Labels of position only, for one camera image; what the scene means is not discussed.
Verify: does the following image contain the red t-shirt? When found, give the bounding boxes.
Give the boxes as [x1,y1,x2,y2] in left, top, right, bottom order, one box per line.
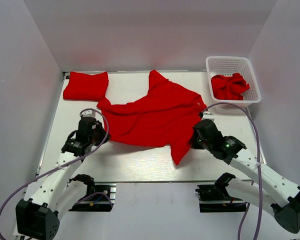
[211,73,250,101]
[63,71,109,102]
[97,70,207,165]

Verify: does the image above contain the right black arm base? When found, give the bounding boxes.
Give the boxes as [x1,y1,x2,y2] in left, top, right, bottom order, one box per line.
[195,184,247,213]

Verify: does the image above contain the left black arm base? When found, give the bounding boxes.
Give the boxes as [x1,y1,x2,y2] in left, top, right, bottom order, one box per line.
[69,182,117,213]

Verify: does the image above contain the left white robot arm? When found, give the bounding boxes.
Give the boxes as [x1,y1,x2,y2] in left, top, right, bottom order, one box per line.
[15,116,109,240]

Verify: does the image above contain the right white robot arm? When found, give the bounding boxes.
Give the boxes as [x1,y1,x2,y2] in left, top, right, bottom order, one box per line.
[194,119,300,234]

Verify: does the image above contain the crumpled red t-shirt in basket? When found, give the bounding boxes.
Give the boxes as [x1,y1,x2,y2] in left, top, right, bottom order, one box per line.
[211,73,250,101]

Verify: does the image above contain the white plastic basket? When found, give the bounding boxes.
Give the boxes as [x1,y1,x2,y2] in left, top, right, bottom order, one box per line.
[205,56,262,108]

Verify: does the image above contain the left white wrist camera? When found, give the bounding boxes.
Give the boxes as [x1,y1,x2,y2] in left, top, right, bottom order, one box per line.
[79,109,96,121]

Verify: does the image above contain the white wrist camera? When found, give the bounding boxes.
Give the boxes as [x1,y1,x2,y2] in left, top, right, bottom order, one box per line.
[79,109,96,121]
[199,111,215,122]

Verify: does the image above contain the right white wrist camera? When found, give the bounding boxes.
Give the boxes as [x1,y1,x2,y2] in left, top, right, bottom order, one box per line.
[199,111,215,122]

